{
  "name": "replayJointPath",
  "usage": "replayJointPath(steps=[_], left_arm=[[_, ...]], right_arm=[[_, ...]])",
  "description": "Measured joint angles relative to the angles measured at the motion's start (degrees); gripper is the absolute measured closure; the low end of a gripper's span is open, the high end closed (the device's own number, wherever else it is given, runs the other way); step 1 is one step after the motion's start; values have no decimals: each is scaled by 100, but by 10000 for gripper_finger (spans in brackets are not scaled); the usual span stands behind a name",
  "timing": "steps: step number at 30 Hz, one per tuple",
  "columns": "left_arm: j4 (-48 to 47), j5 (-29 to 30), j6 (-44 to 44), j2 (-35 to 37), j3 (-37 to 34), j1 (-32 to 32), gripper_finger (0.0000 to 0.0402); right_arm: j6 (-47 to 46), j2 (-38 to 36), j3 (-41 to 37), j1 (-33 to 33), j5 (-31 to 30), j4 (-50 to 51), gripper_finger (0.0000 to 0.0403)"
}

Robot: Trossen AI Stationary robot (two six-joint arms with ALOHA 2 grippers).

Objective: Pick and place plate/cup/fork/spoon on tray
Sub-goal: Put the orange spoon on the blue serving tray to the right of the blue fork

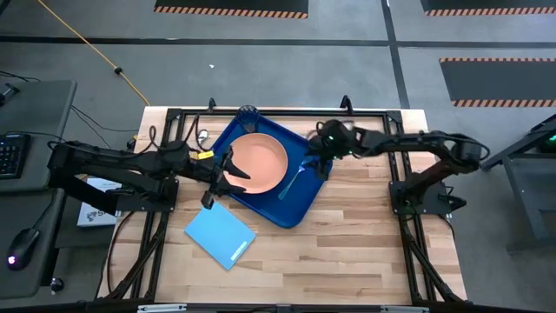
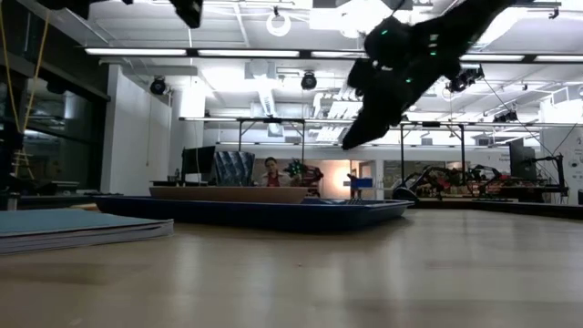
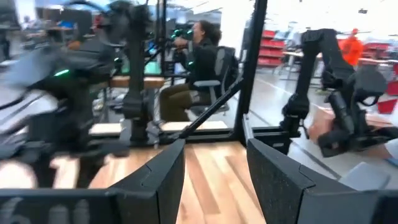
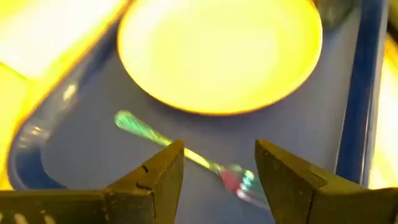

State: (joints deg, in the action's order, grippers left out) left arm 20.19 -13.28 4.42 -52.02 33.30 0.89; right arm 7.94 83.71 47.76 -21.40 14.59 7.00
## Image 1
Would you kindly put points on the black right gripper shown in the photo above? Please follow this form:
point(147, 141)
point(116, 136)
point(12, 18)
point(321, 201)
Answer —
point(336, 140)

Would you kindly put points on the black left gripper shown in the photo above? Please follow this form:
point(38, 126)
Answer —
point(208, 169)

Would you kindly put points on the light blue plastic spoon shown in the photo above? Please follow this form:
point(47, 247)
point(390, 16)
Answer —
point(292, 180)

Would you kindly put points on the orange round plate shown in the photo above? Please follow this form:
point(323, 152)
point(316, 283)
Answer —
point(262, 163)

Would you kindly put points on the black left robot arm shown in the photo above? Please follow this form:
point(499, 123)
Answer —
point(108, 163)

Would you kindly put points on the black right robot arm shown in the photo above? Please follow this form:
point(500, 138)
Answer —
point(404, 141)

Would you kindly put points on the blue plastic tray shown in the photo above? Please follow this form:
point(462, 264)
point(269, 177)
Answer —
point(278, 213)

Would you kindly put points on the silver metal connector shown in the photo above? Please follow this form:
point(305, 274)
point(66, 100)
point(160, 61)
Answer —
point(203, 137)

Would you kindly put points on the light blue rectangular pad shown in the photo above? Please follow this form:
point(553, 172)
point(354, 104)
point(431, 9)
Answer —
point(219, 235)

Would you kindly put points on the white printed box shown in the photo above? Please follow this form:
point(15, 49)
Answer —
point(97, 215)

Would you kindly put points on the black hazard-striped floor mat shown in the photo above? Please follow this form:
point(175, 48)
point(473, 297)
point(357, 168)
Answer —
point(230, 5)
point(488, 5)
point(499, 80)

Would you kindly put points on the grey side desk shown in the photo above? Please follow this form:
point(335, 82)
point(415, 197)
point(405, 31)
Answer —
point(37, 113)

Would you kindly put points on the black round knob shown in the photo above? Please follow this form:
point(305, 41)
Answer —
point(57, 284)

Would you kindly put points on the dark grey equipment stand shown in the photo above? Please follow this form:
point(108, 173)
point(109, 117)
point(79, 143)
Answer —
point(521, 174)

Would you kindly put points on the black computer keyboard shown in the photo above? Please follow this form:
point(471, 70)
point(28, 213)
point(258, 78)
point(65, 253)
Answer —
point(13, 155)

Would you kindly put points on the black computer mouse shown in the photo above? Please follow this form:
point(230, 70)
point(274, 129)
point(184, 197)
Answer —
point(22, 248)

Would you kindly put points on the black aluminium table frame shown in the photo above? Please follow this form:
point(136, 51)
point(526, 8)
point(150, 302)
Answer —
point(282, 113)

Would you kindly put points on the black frame clamp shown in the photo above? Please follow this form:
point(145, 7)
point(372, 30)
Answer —
point(211, 104)
point(346, 103)

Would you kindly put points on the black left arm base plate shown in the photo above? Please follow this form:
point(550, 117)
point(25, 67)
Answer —
point(170, 201)

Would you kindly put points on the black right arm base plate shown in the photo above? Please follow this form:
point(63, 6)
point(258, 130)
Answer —
point(434, 202)

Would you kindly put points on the silver metal bracket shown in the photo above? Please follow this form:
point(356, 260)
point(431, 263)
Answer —
point(404, 309)
point(161, 308)

